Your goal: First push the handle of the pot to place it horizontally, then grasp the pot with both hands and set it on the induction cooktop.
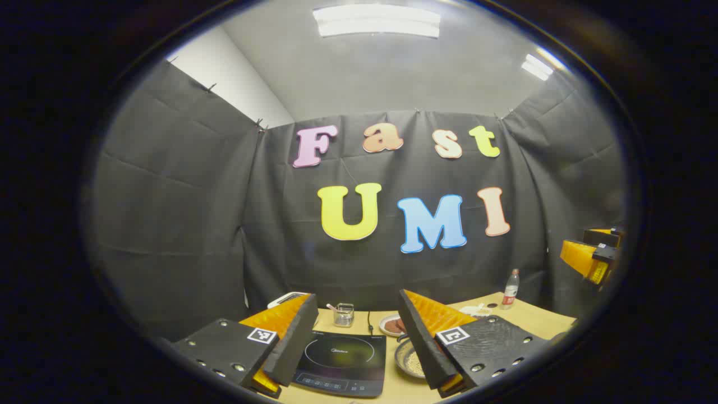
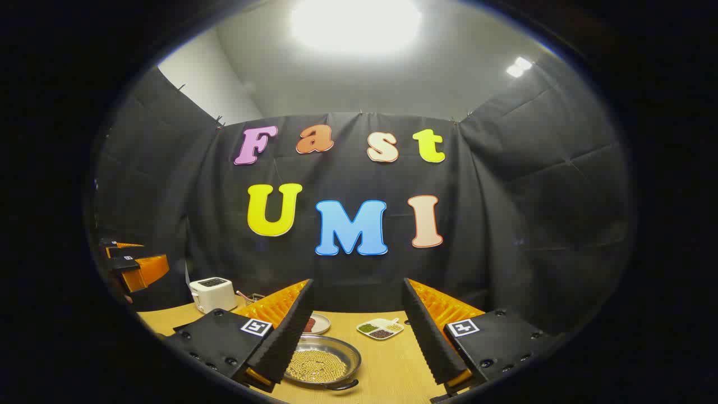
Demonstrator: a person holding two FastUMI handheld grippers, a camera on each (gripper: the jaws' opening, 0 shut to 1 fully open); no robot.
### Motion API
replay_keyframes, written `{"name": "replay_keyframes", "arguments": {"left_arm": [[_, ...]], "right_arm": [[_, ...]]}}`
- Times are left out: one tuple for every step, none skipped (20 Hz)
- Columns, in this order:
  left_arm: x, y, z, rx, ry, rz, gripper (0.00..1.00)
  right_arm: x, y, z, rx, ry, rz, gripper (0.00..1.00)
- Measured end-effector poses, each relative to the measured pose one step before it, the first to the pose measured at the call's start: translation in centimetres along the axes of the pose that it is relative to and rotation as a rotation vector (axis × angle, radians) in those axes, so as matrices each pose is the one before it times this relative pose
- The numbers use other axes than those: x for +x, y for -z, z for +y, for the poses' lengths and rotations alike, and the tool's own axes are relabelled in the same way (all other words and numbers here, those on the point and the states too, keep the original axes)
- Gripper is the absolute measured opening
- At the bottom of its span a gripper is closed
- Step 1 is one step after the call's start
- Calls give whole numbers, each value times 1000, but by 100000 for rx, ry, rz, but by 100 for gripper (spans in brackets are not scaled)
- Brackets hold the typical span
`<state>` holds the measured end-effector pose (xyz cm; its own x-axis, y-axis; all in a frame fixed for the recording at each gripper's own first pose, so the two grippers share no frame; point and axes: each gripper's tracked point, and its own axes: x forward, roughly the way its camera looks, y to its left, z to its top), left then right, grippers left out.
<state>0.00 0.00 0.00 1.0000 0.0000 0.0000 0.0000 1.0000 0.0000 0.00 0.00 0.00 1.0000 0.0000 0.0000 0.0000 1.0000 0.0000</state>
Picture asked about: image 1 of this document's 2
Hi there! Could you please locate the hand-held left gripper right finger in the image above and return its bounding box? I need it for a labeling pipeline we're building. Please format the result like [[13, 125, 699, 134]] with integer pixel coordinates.
[[398, 290, 553, 399]]

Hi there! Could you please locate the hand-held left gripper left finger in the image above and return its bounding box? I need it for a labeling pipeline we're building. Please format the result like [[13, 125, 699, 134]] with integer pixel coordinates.
[[171, 293, 319, 399]]

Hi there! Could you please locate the steel pot with black handle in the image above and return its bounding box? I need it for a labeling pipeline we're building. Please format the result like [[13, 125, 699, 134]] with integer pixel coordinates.
[[394, 334, 428, 379]]

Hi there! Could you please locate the black induction cooktop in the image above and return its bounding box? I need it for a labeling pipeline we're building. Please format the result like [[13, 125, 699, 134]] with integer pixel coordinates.
[[293, 330, 388, 398]]

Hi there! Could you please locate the round white plate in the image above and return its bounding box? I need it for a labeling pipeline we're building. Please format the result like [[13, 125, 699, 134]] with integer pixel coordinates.
[[379, 314, 408, 337]]

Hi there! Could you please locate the white toaster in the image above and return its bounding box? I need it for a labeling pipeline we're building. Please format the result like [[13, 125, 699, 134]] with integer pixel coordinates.
[[267, 291, 309, 310]]

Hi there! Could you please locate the clear bottle with red label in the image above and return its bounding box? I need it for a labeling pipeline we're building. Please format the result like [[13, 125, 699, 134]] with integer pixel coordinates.
[[501, 269, 520, 310]]

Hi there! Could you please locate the black backdrop cloth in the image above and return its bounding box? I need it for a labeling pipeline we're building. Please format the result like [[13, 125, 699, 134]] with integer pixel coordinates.
[[90, 59, 629, 343]]

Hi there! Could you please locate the small ceiling light panel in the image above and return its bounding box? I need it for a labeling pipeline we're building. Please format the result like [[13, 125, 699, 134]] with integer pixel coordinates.
[[521, 53, 555, 81]]

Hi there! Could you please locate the long ceiling light panel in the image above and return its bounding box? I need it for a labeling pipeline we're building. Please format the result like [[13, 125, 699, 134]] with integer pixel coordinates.
[[312, 4, 442, 39]]

